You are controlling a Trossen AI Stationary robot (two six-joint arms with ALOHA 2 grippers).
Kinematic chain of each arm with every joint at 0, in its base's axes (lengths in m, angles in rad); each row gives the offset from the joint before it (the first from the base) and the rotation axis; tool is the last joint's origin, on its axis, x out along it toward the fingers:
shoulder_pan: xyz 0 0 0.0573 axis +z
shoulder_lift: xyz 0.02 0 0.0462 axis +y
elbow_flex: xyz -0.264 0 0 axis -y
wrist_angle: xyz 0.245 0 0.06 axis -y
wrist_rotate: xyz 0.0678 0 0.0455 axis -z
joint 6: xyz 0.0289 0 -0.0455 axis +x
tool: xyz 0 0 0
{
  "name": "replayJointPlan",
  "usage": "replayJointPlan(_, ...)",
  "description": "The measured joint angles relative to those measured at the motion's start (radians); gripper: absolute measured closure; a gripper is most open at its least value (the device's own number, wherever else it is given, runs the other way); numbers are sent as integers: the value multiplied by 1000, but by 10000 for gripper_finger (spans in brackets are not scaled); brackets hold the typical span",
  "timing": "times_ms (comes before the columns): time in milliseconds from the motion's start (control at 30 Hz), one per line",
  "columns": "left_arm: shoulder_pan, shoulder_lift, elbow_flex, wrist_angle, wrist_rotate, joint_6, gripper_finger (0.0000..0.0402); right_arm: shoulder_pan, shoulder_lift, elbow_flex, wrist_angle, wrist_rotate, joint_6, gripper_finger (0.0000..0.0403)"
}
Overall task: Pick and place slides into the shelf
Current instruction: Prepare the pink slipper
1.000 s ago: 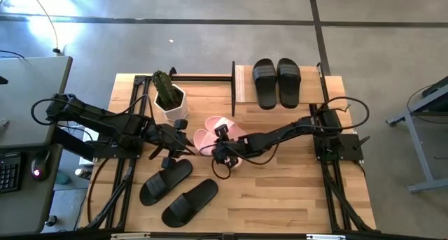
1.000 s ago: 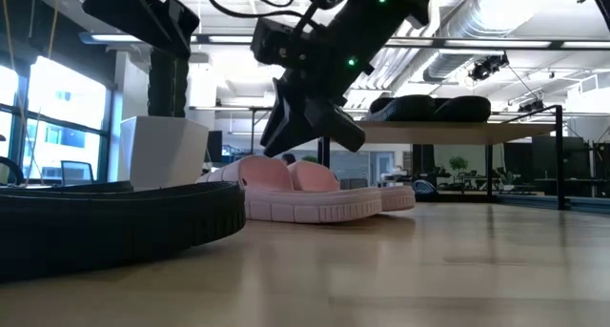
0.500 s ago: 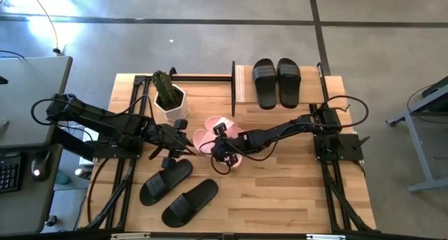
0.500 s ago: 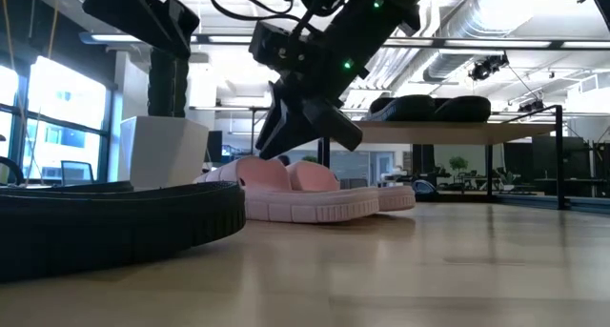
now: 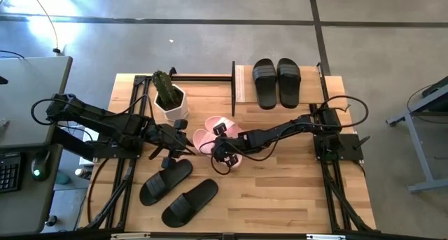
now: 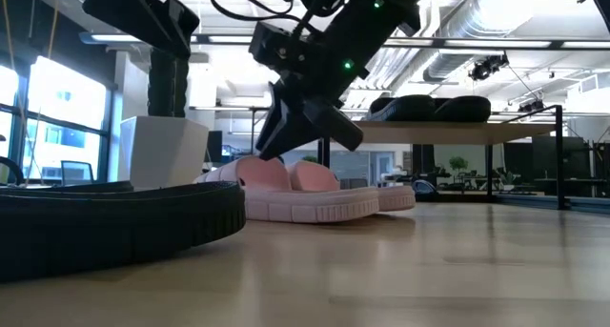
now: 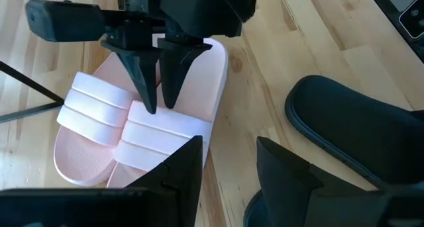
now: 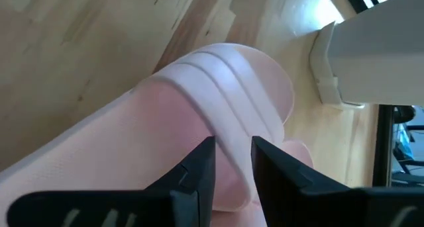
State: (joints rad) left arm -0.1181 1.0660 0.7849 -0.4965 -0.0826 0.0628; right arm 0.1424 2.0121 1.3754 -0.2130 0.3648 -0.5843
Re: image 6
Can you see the pink rubber slide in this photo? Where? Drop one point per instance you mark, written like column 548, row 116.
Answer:
column 395, row 198
column 310, row 208

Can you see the black aluminium rig frame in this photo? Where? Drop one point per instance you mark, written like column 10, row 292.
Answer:
column 548, row 204

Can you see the dark office chair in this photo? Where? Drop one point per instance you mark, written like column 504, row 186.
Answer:
column 76, row 172

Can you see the black ceiling spotlight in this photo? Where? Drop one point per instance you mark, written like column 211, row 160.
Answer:
column 531, row 107
column 486, row 68

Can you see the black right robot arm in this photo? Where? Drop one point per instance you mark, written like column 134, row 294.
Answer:
column 381, row 22

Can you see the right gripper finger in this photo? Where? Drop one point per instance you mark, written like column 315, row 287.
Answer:
column 336, row 124
column 286, row 127

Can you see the large office window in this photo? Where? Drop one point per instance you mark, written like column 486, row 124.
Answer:
column 67, row 93

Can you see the black curved bar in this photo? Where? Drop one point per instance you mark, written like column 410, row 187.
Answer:
column 16, row 167

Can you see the long linear ceiling light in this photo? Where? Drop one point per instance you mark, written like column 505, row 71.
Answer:
column 500, row 44

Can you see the leafy green office plant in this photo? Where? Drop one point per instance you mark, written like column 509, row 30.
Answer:
column 311, row 159

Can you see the wooden shelf with black frame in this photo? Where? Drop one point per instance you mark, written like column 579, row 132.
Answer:
column 453, row 132

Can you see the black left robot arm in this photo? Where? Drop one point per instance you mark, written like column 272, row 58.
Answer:
column 143, row 12

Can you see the blue rounded object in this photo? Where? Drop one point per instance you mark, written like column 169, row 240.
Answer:
column 423, row 188

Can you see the small green office plant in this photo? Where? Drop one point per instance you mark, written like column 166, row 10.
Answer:
column 458, row 163

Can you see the white angular plant pot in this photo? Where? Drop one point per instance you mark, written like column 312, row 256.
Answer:
column 162, row 150

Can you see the silver round ceiling duct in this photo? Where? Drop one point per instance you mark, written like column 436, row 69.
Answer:
column 514, row 7

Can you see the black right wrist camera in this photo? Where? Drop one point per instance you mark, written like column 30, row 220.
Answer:
column 271, row 43

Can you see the dark green cactus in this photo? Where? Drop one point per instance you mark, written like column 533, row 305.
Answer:
column 167, row 88

